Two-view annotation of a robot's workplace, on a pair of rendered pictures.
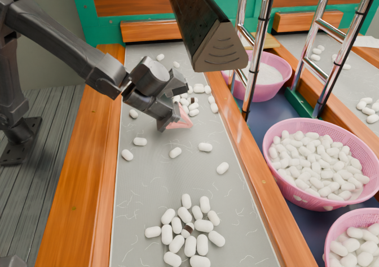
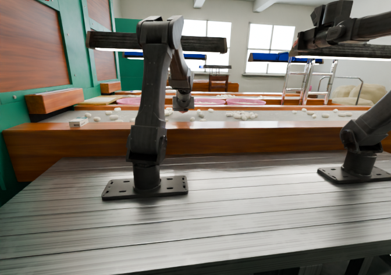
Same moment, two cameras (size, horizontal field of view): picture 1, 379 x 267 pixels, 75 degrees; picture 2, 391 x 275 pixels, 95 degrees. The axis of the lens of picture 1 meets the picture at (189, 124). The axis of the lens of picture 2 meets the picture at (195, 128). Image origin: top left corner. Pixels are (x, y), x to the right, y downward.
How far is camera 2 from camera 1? 102 cm
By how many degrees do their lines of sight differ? 77
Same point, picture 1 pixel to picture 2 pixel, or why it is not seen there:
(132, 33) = (52, 102)
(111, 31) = (16, 109)
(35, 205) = (230, 164)
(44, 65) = not seen: outside the picture
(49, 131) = not seen: hidden behind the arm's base
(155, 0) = (45, 74)
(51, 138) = not seen: hidden behind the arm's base
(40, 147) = (166, 174)
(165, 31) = (71, 97)
